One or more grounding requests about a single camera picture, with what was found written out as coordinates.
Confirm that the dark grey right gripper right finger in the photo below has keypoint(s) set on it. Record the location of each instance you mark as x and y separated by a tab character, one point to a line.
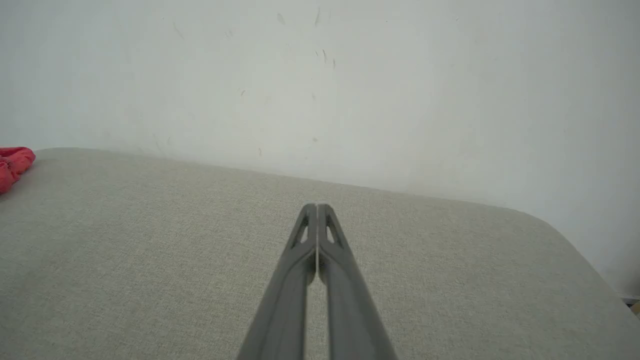
350	310

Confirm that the red basketball jersey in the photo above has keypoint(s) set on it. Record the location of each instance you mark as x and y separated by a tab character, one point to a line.
12	165

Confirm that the grey fabric sofa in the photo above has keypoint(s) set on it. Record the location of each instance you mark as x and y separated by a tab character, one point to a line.
150	260

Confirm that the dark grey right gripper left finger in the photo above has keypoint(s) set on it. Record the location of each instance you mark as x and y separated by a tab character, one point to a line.
285	300

